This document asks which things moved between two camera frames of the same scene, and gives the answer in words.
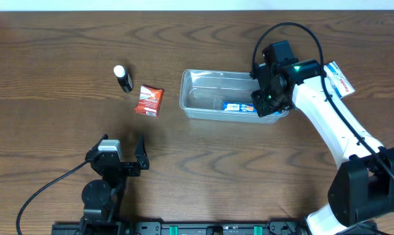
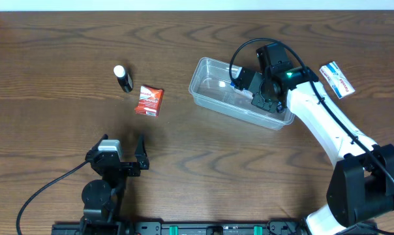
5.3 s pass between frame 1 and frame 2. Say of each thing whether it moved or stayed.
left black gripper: stayed
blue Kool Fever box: moved
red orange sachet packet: stayed
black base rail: stayed
